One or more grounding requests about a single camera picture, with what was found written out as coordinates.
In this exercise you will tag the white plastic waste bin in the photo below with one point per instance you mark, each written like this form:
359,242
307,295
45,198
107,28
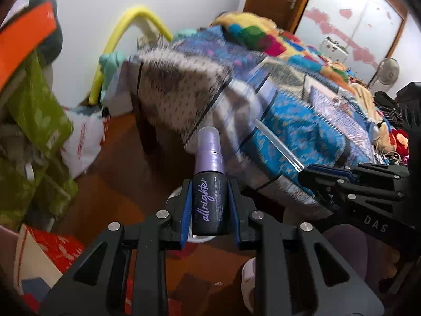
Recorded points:
172,200

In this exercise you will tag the orange box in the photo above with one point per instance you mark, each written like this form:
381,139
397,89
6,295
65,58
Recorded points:
29,39

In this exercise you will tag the blue patterned bed blanket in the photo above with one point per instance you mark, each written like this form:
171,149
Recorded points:
286,135

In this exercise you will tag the black purple spray bottle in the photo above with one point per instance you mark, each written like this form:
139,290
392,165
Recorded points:
210,197

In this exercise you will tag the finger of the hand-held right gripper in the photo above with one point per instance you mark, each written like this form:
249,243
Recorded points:
329,172
329,191

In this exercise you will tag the white card sheet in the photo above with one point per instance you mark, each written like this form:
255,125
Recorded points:
33,260

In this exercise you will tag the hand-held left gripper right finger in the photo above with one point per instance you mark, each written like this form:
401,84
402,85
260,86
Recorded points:
234,210

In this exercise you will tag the red patterned box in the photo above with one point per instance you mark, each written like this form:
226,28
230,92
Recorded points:
61,247

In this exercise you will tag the small white cabinet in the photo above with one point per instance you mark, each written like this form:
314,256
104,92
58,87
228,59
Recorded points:
334,49

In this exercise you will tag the red plush toy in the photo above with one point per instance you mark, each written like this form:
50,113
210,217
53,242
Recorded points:
399,140

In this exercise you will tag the white plastic bag red print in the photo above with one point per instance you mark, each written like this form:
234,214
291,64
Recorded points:
82,144

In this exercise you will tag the black striped bag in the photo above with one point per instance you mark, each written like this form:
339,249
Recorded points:
384,102

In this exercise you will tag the colourful patchwork quilt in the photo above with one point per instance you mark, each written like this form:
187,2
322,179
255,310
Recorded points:
256,33

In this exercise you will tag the green patterned bag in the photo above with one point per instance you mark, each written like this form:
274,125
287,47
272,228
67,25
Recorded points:
36,105

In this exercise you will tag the teal cloth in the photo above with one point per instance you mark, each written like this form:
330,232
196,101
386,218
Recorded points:
108,62

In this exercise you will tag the white slipper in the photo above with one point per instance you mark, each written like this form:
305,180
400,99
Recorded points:
248,276

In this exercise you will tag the group of pink heart stickers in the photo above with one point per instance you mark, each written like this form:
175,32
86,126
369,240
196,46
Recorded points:
332,31

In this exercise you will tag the brown wooden door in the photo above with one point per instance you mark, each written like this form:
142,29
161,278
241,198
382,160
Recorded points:
273,0

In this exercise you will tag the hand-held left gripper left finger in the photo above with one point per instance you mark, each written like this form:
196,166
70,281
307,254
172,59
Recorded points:
186,210

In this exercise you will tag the person's purple pants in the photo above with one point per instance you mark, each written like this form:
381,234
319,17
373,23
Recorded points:
348,247

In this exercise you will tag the yellow foam tube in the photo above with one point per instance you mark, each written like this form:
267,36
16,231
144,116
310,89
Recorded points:
131,11

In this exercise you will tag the standing electric fan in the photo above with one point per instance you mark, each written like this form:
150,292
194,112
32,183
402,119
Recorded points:
388,70

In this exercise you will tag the dark grey bag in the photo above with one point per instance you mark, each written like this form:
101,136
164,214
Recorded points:
54,46

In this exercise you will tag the frosted sliding door wardrobe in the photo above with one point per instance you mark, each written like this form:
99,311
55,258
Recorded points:
345,0

